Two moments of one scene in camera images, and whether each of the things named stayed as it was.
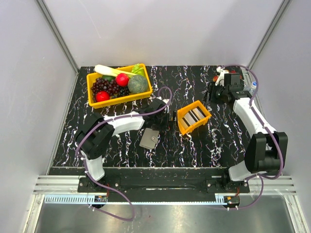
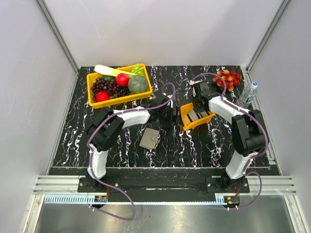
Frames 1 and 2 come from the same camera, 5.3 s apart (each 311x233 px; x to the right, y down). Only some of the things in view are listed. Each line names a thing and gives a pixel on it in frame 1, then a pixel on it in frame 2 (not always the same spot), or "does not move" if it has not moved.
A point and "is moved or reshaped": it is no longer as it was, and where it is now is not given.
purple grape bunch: [102, 84] does not move
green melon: [138, 84] does not move
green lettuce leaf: [137, 70] does not move
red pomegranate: [122, 79] does not move
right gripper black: [209, 94] -> [195, 108]
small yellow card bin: [192, 116] is moved or reshaped
